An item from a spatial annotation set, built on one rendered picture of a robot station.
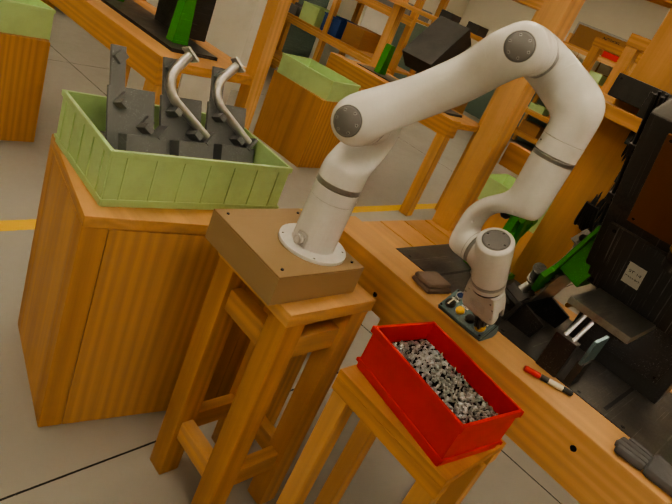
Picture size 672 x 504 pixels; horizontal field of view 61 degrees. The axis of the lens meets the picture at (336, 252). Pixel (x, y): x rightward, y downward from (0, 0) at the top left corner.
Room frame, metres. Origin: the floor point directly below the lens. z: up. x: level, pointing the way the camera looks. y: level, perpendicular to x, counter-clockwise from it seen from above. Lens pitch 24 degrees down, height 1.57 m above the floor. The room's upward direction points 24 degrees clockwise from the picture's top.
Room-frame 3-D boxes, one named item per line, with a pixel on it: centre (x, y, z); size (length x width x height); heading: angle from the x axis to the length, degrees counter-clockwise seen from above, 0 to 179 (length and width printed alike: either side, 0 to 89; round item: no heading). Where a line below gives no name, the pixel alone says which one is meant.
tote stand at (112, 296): (1.71, 0.57, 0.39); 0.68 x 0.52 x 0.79; 133
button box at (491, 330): (1.41, -0.40, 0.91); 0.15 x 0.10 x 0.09; 53
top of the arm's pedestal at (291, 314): (1.38, 0.07, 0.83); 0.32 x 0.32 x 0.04; 53
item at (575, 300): (1.41, -0.74, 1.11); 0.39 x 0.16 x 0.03; 143
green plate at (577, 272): (1.53, -0.64, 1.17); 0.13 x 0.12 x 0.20; 53
